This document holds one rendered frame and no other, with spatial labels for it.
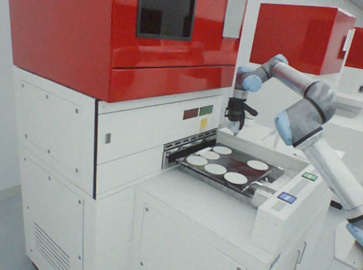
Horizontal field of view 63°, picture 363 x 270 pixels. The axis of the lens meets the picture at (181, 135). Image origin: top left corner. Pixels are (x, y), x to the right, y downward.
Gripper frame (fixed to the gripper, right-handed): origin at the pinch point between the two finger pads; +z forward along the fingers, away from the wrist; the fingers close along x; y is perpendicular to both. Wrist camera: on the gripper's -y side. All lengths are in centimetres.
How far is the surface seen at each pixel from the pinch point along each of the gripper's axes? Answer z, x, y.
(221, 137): 6.2, -11.5, 1.9
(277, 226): 7, 66, 20
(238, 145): 7.2, -1.6, -4.0
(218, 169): 9.2, 20.8, 19.1
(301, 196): 3, 56, 3
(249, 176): 9.3, 28.8, 7.3
